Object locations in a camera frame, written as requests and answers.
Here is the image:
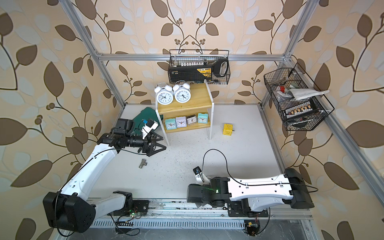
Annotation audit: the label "mint square alarm clock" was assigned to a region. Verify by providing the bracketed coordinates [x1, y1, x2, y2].
[165, 118, 177, 130]

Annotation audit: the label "lilac square alarm clock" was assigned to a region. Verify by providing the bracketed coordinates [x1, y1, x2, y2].
[175, 116, 188, 128]

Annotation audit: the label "clear square alarm clock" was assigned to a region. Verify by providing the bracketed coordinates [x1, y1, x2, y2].
[187, 115, 197, 126]

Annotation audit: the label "white twin-bell clock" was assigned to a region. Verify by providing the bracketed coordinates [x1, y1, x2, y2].
[173, 81, 192, 104]
[154, 83, 174, 105]

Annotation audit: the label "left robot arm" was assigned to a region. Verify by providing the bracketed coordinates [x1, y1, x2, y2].
[43, 119, 166, 233]

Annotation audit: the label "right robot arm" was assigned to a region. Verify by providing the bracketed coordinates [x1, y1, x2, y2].
[187, 167, 315, 213]

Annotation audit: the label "wooden two-tier shelf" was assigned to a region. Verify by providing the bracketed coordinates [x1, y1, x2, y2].
[155, 83, 215, 146]

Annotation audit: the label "small grey metal clip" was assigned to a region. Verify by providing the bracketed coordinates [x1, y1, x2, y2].
[139, 159, 148, 169]

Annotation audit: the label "green plastic tool case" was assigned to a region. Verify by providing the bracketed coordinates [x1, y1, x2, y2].
[133, 107, 158, 135]

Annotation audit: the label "yellow cube box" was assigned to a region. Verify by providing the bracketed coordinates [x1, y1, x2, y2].
[223, 124, 234, 136]

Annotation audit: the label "black yellow tool box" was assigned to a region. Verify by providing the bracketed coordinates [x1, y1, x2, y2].
[168, 59, 231, 85]

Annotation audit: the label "socket set tray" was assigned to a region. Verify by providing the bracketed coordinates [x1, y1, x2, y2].
[283, 100, 319, 120]

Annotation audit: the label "white papers in basket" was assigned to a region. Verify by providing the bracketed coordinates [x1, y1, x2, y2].
[287, 89, 330, 101]

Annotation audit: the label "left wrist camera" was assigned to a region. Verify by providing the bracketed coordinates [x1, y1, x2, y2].
[141, 119, 159, 140]

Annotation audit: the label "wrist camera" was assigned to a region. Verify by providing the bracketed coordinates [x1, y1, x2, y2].
[141, 119, 159, 140]
[193, 166, 206, 185]

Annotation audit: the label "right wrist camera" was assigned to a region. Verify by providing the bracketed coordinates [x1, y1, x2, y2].
[193, 166, 206, 185]

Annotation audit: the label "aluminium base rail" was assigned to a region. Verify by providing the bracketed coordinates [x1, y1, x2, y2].
[89, 197, 313, 221]

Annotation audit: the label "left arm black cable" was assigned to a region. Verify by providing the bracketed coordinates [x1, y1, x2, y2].
[53, 128, 151, 238]

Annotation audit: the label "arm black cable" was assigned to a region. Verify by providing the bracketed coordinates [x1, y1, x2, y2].
[201, 148, 319, 235]
[53, 128, 151, 238]

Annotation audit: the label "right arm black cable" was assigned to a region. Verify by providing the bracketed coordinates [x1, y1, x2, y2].
[201, 148, 319, 235]

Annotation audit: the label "black wire basket back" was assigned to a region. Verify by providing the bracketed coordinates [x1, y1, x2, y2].
[168, 49, 231, 85]

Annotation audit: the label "black wire basket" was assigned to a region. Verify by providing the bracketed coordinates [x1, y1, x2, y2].
[264, 64, 335, 131]
[168, 49, 231, 85]

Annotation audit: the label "black wire basket right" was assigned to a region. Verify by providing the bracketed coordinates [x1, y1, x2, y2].
[264, 64, 335, 131]

